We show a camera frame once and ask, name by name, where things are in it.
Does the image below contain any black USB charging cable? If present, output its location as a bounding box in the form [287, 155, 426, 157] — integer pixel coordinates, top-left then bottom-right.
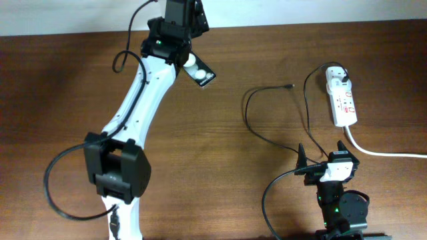
[244, 61, 350, 165]

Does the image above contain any white USB charger adapter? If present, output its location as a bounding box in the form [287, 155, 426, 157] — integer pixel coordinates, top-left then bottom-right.
[326, 66, 352, 95]

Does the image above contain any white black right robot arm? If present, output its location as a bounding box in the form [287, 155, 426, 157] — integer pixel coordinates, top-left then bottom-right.
[295, 141, 370, 240]

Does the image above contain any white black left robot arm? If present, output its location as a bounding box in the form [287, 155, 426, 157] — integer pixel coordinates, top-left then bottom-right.
[83, 0, 216, 239]

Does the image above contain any white power strip cord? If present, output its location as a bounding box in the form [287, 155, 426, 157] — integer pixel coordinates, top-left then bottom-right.
[343, 125, 427, 159]

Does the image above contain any white power strip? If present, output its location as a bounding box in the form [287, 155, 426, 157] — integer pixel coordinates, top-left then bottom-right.
[328, 90, 357, 127]

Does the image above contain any black Galaxy smartphone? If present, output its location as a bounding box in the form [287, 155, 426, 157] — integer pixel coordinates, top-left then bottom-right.
[183, 51, 217, 88]

